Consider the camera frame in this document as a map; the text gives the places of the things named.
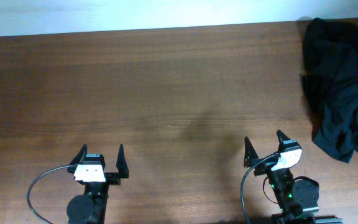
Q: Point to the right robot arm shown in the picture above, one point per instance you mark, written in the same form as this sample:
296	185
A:
297	197

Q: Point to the pile of black clothes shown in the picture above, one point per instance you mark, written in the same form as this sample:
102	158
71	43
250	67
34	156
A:
330	55

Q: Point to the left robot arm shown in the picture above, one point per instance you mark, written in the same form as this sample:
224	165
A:
90	206

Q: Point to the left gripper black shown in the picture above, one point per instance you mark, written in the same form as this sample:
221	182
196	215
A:
112	178

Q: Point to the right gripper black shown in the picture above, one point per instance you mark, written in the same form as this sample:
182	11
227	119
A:
252	155

